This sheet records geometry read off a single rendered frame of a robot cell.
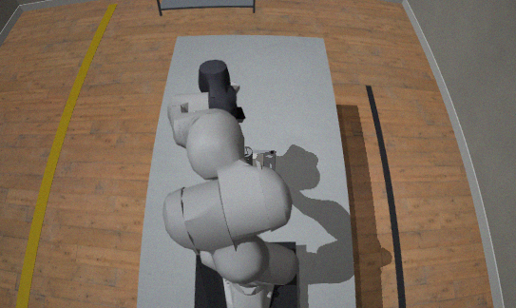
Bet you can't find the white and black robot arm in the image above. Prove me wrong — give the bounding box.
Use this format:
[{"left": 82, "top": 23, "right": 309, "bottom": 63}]
[{"left": 162, "top": 60, "right": 298, "bottom": 308}]

